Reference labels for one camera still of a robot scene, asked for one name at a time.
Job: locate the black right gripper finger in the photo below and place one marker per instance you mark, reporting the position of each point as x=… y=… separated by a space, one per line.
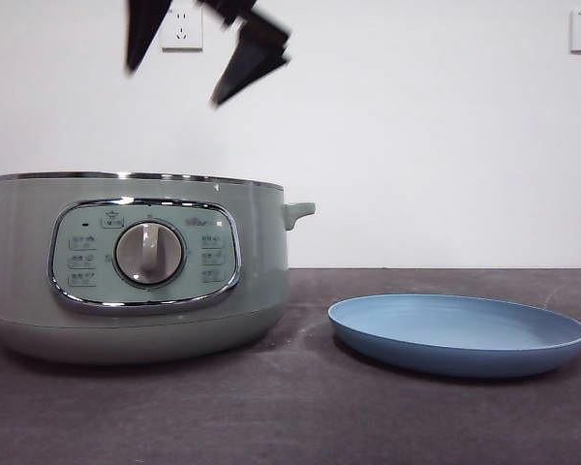
x=254 y=53
x=145 y=29

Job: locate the pale green electric steamer pot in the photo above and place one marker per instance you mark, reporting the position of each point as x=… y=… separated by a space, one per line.
x=24 y=290

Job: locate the blue round plate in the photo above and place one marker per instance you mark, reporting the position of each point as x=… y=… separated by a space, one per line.
x=450 y=324

